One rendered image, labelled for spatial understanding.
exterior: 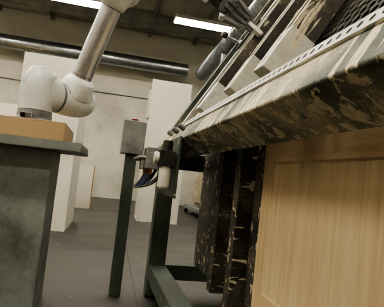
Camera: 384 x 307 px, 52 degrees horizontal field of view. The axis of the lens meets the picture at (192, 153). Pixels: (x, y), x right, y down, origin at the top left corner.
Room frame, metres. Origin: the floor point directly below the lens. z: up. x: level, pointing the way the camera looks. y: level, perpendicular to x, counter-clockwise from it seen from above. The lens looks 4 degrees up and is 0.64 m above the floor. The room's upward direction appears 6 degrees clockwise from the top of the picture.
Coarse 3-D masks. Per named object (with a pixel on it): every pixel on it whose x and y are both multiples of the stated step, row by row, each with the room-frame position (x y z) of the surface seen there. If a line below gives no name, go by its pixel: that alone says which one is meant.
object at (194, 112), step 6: (276, 0) 2.06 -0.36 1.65; (264, 18) 2.04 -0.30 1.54; (258, 24) 2.04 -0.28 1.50; (240, 48) 2.02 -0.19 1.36; (234, 54) 2.04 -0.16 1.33; (222, 72) 2.00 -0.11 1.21; (216, 78) 2.01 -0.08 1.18; (204, 96) 1.98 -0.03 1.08; (198, 102) 1.98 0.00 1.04; (192, 114) 1.97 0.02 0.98; (186, 120) 1.97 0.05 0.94
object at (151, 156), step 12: (168, 144) 1.52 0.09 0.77; (180, 144) 1.50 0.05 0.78; (144, 156) 1.65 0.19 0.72; (156, 156) 1.51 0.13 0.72; (168, 156) 1.51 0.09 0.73; (144, 168) 1.71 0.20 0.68; (156, 168) 1.65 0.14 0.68; (168, 168) 1.52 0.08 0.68; (144, 180) 1.72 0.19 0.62; (156, 180) 1.58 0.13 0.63; (168, 180) 1.52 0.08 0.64; (168, 192) 1.63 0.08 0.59
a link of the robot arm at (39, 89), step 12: (36, 72) 1.79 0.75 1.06; (48, 72) 1.82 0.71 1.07; (24, 84) 1.79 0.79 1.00; (36, 84) 1.78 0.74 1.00; (48, 84) 1.81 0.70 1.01; (60, 84) 1.88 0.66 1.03; (24, 96) 1.78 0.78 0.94; (36, 96) 1.78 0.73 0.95; (48, 96) 1.81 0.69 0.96; (60, 96) 1.87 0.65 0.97; (36, 108) 1.79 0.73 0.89; (48, 108) 1.83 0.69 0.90
